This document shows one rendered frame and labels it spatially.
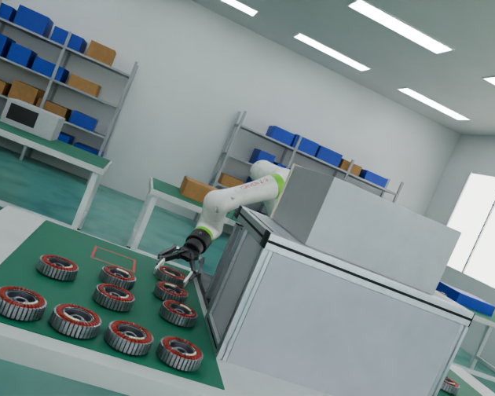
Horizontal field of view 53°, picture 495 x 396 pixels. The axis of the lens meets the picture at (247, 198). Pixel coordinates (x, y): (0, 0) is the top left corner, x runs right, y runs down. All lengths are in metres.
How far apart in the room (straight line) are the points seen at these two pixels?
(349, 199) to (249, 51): 7.34
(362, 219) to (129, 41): 7.32
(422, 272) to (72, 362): 0.96
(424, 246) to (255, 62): 7.31
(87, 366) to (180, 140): 7.38
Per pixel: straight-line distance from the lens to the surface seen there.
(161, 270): 1.83
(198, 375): 1.26
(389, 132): 9.40
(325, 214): 1.36
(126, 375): 1.16
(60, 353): 1.15
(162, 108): 8.38
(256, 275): 1.33
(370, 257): 1.44
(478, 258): 8.44
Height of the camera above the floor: 1.26
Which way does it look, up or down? 4 degrees down
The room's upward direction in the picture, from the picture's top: 23 degrees clockwise
